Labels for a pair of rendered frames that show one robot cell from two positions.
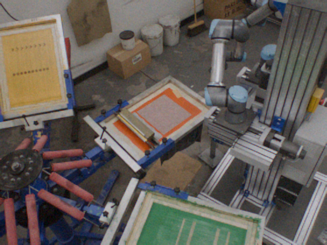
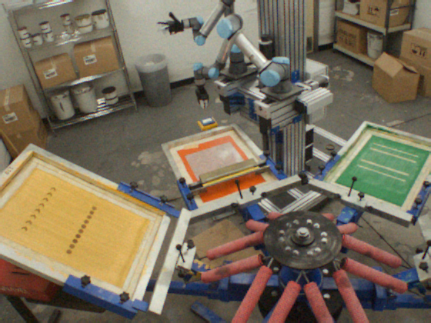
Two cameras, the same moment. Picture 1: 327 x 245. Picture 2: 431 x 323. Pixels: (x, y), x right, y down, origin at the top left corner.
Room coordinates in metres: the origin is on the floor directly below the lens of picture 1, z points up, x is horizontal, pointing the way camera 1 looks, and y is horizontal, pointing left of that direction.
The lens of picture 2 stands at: (1.08, 1.86, 2.41)
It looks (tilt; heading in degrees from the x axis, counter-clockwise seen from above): 36 degrees down; 291
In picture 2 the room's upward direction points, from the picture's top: 9 degrees counter-clockwise
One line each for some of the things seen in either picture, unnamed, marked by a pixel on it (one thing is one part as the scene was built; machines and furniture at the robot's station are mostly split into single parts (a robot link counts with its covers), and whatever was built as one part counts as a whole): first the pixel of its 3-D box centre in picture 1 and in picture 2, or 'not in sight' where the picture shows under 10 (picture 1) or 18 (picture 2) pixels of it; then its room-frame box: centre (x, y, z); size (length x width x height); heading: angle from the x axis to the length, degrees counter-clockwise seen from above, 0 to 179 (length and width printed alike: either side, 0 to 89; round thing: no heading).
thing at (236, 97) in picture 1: (236, 98); (280, 67); (1.42, -0.47, 1.42); 0.13 x 0.12 x 0.14; 75
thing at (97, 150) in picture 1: (97, 151); (253, 211); (1.44, 0.49, 1.02); 0.17 x 0.06 x 0.05; 126
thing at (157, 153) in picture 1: (156, 152); (272, 169); (1.40, 0.07, 0.97); 0.30 x 0.05 x 0.07; 126
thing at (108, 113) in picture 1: (113, 112); (188, 198); (1.85, 0.39, 0.97); 0.30 x 0.05 x 0.07; 126
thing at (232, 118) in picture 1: (236, 111); (281, 82); (1.42, -0.48, 1.31); 0.15 x 0.15 x 0.10
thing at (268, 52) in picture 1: (270, 56); (235, 50); (1.80, -0.80, 1.42); 0.13 x 0.12 x 0.14; 115
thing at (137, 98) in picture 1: (157, 116); (218, 163); (1.77, 0.04, 0.97); 0.79 x 0.58 x 0.04; 126
